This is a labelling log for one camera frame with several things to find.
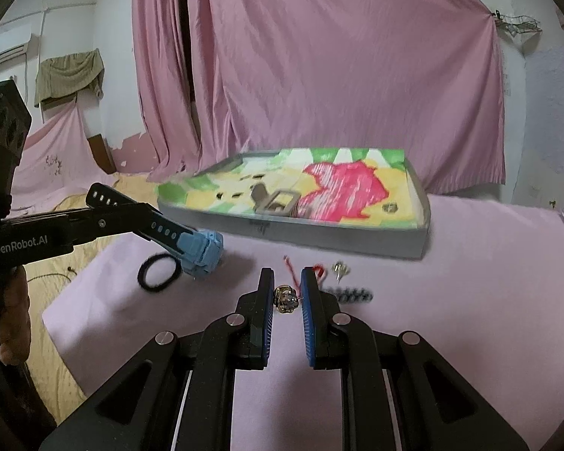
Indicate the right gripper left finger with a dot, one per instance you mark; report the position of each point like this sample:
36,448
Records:
257,307

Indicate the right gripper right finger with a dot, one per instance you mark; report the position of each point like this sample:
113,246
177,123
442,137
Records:
323,339

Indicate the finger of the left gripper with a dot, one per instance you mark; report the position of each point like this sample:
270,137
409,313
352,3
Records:
113,208
153,225

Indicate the blue smart watch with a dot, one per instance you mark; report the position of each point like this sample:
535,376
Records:
200,252

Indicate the person's left hand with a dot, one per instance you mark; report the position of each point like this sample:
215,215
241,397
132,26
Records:
15,329

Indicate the yellow bedspread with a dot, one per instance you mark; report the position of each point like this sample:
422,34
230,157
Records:
85,320

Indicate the grey tray with floral liner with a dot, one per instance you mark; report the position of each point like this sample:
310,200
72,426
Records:
359,200

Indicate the olive green cloth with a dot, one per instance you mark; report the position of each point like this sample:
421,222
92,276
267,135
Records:
66,75

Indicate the air conditioner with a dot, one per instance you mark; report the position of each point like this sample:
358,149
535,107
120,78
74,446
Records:
13,45

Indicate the pink curtain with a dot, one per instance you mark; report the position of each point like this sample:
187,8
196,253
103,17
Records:
220,77

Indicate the pink sheet on wall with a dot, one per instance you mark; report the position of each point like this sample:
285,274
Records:
56,163

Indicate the wire wall rack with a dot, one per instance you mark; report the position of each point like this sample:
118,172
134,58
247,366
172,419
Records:
519,25

